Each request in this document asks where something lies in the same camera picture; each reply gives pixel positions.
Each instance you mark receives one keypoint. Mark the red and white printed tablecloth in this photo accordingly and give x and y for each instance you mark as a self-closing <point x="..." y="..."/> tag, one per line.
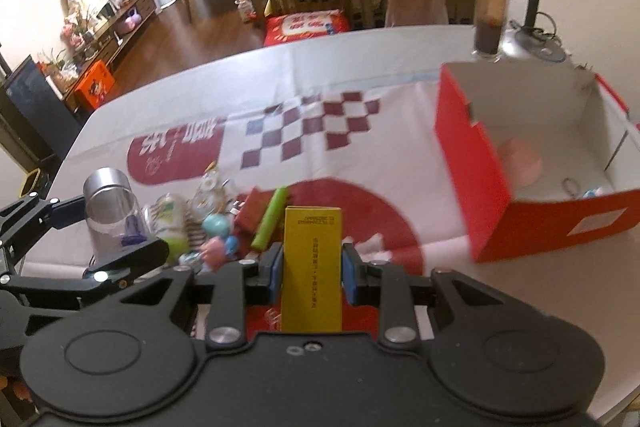
<point x="300" y="77"/>

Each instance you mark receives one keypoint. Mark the pink round case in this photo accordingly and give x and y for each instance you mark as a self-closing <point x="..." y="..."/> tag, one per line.
<point x="522" y="162"/>

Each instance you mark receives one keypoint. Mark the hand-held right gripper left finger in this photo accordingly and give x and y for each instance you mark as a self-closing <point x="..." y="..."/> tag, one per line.
<point x="273" y="274"/>

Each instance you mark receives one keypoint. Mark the yellow bottle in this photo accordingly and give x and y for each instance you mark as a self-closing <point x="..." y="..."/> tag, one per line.
<point x="312" y="267"/>

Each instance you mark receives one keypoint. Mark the red cardboard box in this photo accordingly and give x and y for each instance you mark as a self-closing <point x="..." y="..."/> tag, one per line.
<point x="475" y="187"/>

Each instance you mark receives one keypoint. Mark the teal egg toy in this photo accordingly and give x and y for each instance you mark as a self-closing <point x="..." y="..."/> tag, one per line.
<point x="217" y="227"/>

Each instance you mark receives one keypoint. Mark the pink toy figure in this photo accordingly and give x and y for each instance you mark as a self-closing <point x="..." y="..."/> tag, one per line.
<point x="217" y="252"/>

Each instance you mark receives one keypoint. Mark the red printed sack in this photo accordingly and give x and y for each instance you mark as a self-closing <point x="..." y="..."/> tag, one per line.
<point x="305" y="27"/>

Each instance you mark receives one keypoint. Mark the glass jar with brown powder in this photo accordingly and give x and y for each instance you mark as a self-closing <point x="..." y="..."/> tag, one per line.
<point x="491" y="22"/>

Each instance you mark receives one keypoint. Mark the green marker pen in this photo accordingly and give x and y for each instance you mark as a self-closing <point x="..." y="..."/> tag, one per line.
<point x="270" y="219"/>

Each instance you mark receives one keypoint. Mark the clear glass ornament bottle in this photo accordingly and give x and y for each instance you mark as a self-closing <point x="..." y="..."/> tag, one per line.
<point x="210" y="194"/>

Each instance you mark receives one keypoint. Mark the clear jar with silver lid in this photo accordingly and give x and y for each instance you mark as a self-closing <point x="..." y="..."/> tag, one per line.
<point x="107" y="207"/>

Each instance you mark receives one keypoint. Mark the dark red small box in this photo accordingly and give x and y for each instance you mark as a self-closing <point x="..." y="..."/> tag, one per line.
<point x="252" y="209"/>

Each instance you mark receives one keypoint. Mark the wooden sideboard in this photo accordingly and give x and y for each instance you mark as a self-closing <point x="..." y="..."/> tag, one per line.
<point x="117" y="24"/>

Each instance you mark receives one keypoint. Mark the small bottle with green cap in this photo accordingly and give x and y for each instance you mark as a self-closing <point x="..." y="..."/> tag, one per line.
<point x="170" y="219"/>

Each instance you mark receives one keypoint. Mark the black cabinet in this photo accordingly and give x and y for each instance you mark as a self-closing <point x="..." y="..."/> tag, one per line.
<point x="35" y="107"/>

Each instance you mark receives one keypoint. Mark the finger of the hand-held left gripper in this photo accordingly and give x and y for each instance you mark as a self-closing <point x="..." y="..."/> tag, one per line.
<point x="135" y="259"/>
<point x="60" y="213"/>

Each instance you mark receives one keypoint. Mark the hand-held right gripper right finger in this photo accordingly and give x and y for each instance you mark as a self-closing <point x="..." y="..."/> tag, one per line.
<point x="350" y="279"/>

